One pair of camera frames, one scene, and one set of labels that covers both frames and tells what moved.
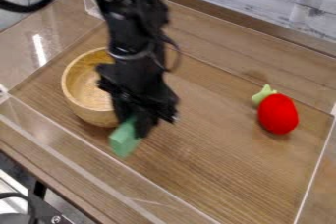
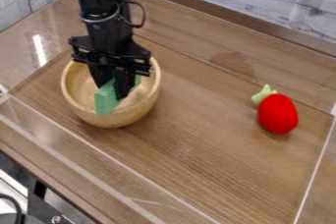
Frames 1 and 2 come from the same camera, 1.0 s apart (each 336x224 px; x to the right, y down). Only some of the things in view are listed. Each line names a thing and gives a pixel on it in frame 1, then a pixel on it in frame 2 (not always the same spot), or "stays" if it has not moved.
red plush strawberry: x=277 y=111 stays
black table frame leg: x=41 y=212 stays
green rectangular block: x=124 y=139 -> x=105 y=96
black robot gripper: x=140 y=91 -> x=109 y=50
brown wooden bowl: x=84 y=96 stays
